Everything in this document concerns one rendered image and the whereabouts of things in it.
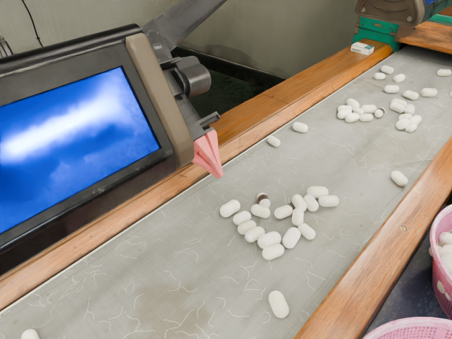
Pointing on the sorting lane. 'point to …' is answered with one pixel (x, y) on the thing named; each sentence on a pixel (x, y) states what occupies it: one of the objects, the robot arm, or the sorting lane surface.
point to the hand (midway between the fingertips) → (218, 173)
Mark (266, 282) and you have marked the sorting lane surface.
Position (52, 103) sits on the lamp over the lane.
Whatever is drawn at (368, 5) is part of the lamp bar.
